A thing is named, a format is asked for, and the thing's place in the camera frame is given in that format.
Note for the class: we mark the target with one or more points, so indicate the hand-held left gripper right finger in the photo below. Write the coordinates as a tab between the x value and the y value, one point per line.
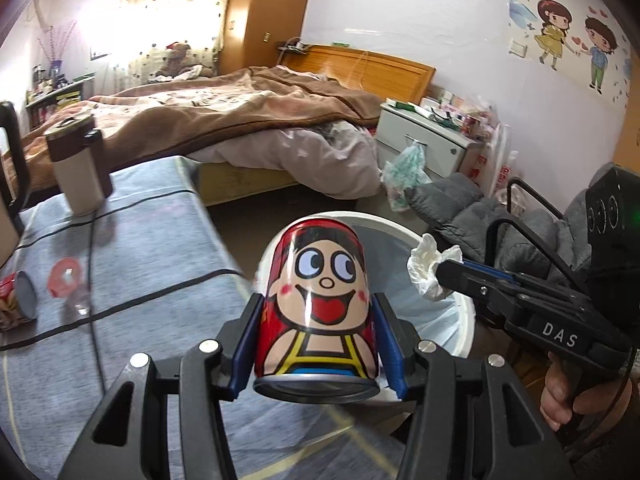
391	347

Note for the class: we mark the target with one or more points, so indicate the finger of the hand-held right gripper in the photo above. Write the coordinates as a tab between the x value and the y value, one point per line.
505	275
465	280

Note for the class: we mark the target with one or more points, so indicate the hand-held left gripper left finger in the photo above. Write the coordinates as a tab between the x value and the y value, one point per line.
245	345

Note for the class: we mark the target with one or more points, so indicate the white tissue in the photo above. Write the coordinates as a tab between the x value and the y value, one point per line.
425	265

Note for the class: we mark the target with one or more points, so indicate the white trash bin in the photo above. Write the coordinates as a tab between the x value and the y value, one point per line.
462	330

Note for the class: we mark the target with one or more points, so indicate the red cartoon drink can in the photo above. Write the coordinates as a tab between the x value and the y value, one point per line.
315	285
12	300

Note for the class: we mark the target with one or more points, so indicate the person's right hand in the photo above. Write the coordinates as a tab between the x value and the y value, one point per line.
552	390

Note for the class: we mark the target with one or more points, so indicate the clear plastic bin liner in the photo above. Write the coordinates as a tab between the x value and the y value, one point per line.
400	260

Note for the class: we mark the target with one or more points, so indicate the grey cushioned chair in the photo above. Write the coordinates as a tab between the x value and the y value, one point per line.
450	200

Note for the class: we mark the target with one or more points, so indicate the white red-print plastic bag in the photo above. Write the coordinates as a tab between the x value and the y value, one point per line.
495	170

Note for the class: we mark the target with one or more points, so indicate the green and white plastic bag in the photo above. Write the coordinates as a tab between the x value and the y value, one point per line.
405	170

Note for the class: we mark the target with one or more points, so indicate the white nightstand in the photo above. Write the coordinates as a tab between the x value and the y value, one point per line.
430	140

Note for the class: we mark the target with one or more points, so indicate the pile of small boxes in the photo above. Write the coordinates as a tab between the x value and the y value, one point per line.
460	110

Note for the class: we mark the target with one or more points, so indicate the pink duvet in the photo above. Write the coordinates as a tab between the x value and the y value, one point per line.
300	160

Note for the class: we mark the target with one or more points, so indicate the clear cup with red lid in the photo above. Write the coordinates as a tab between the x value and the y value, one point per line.
62	280

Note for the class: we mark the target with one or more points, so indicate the wooden bed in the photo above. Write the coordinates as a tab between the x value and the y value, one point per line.
380	72

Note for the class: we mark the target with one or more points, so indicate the brown and white lidded mug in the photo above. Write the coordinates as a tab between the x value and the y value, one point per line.
75	180

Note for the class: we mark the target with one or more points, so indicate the brown blanket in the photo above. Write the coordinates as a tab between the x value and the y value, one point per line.
200	110

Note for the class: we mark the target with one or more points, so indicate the brown teddy bear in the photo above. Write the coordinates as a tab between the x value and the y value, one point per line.
177	57

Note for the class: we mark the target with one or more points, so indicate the cluttered desk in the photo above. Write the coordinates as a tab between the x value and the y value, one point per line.
60	100

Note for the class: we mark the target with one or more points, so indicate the wooden wardrobe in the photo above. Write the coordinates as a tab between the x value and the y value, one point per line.
270	10

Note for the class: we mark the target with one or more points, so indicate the vase with pink branches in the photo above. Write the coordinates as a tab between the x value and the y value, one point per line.
56	67

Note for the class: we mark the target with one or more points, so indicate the dotted curtain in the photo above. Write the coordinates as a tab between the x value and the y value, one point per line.
170	0

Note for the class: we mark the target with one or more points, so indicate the white wall switch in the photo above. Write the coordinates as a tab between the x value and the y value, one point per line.
517	49

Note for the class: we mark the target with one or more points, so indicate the cartoon couple wall sticker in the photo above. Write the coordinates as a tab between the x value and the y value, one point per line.
550	25

